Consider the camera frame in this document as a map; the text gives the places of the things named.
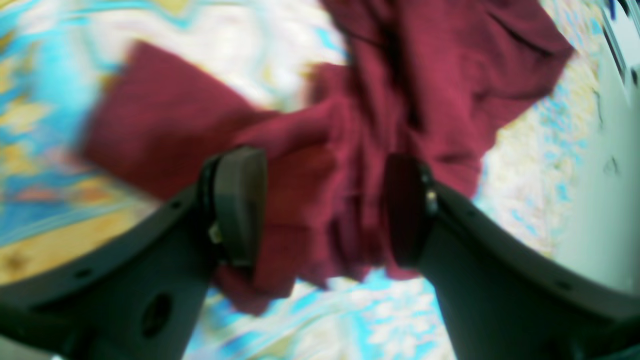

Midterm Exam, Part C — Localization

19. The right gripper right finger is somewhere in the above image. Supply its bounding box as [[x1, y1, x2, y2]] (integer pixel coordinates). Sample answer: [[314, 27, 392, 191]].
[[384, 153, 640, 360]]

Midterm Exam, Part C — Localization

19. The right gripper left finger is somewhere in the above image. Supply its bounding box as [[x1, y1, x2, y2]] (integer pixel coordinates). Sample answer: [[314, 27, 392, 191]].
[[0, 146, 268, 360]]

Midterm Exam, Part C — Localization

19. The maroon t-shirt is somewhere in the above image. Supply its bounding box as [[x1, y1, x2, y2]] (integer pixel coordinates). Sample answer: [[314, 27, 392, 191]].
[[81, 0, 574, 316]]

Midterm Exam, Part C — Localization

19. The patterned tile tablecloth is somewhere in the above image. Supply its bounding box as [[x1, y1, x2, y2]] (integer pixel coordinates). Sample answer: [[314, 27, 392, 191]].
[[0, 0, 603, 360]]

